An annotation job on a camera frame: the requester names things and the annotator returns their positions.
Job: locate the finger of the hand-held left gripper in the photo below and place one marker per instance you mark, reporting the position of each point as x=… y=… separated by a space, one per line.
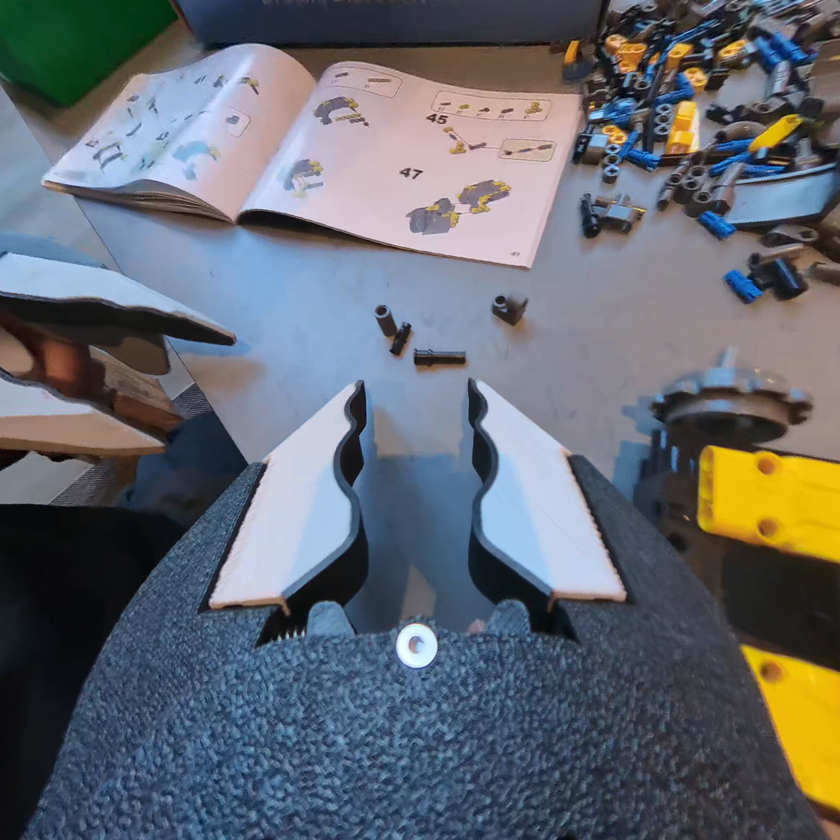
x=65 y=426
x=98 y=289

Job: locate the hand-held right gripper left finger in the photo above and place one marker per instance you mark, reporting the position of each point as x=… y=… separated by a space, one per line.
x=289 y=518

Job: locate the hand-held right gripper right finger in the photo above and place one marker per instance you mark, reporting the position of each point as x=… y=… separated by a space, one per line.
x=551 y=518

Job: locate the grey double-hole connector brick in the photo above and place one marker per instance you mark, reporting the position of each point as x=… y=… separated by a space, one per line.
x=512 y=310

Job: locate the grey bush piece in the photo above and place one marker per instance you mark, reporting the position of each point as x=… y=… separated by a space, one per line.
x=386 y=319

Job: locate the instruction booklet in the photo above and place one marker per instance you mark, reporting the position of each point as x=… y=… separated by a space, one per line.
x=367 y=197

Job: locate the person's left hand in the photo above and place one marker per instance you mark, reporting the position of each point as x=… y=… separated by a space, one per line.
x=62 y=367

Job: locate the wooden beam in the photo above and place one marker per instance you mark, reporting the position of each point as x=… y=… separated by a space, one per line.
x=141 y=397

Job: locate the person's blue trouser leg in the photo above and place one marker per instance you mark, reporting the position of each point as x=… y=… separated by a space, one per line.
x=190 y=453

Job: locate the yellow grey brick vehicle model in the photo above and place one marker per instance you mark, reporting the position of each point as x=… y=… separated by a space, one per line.
x=768 y=499

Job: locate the green plastic bin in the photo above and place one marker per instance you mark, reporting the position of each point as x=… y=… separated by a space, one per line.
x=65 y=46

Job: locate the black grey joint brick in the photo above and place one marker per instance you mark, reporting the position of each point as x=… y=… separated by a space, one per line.
x=620 y=213

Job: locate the pile of loose brick parts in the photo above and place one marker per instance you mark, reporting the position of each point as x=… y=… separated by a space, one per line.
x=722 y=164

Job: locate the open blue cardboard box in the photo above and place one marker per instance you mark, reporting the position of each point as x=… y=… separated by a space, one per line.
x=394 y=26

